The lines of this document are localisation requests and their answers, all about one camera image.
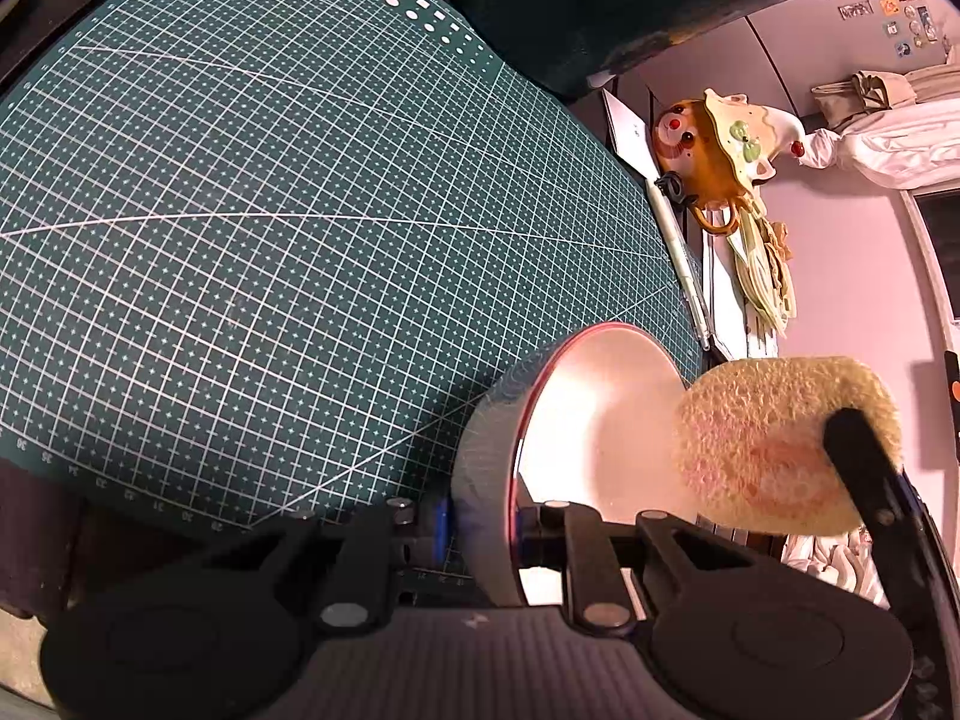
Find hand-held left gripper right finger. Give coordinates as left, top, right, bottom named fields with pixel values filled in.
left=517, top=499, right=856, bottom=635

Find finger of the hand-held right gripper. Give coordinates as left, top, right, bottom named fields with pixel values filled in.
left=823, top=407, right=947, bottom=631

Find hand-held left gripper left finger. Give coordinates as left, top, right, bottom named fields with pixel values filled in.
left=191, top=499, right=455, bottom=635

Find pale oval sponge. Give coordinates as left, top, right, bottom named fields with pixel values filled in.
left=675, top=356, right=905, bottom=537

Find white bowl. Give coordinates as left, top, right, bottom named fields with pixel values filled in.
left=452, top=322, right=702, bottom=608

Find crumpled pale cloth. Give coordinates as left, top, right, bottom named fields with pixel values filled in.
left=780, top=525, right=901, bottom=616

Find pale green plastic frames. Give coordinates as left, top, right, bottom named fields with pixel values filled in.
left=727, top=214, right=797, bottom=338

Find stack of white papers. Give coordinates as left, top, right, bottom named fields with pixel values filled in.
left=701, top=225, right=785, bottom=361

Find beige lace cloth piece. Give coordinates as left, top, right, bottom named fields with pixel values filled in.
left=761, top=219, right=794, bottom=263

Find dark window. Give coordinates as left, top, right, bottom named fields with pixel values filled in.
left=900, top=187, right=960, bottom=331

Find white pen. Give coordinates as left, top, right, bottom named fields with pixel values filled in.
left=646, top=180, right=710, bottom=350

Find white fabric bundle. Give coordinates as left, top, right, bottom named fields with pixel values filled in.
left=795, top=94, right=960, bottom=192

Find black binder clip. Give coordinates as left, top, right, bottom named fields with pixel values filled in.
left=656, top=174, right=702, bottom=207

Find orange ceramic animal pot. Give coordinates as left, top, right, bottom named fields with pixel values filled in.
left=651, top=88, right=807, bottom=233

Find green cutting mat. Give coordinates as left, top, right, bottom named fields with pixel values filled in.
left=0, top=0, right=710, bottom=541

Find beige tote bag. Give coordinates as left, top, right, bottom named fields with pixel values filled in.
left=810, top=69, right=953, bottom=121

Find white card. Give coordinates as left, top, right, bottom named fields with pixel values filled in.
left=602, top=88, right=661, bottom=177

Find white refrigerator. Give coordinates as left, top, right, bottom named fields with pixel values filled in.
left=630, top=0, right=953, bottom=121

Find dark green kettle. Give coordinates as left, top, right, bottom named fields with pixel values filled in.
left=442, top=0, right=845, bottom=98

